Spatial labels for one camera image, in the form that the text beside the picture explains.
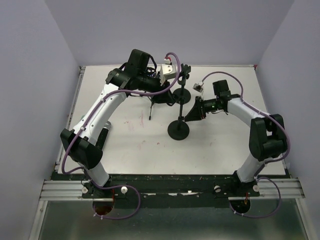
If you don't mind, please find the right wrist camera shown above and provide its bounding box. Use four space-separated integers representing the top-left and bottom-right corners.
192 81 204 99

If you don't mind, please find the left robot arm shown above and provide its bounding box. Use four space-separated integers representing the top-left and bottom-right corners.
60 49 181 198

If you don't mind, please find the black mounting rail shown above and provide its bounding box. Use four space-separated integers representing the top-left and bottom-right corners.
82 174 260 209

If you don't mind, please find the black tripod shock-mount stand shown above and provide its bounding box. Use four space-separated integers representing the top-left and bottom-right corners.
146 66 159 121

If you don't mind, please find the black silver-head microphone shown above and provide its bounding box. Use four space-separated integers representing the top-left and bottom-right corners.
95 121 112 150

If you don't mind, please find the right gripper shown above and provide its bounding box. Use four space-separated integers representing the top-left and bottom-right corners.
184 96 219 122

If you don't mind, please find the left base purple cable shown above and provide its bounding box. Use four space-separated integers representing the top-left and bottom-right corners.
93 184 142 221

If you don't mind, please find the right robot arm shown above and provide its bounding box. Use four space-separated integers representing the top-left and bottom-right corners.
184 80 289 196

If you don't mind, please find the black round-base clip stand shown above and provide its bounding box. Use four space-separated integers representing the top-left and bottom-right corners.
172 63 191 105

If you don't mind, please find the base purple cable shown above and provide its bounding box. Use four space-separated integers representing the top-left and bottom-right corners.
228 176 282 218
93 184 142 221

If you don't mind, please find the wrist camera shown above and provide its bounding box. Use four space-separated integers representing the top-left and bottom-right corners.
192 81 204 99
159 64 177 86

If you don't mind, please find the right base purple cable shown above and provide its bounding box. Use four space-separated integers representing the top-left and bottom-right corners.
228 176 282 218

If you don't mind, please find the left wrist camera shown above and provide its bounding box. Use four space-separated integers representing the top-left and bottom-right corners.
159 64 177 86

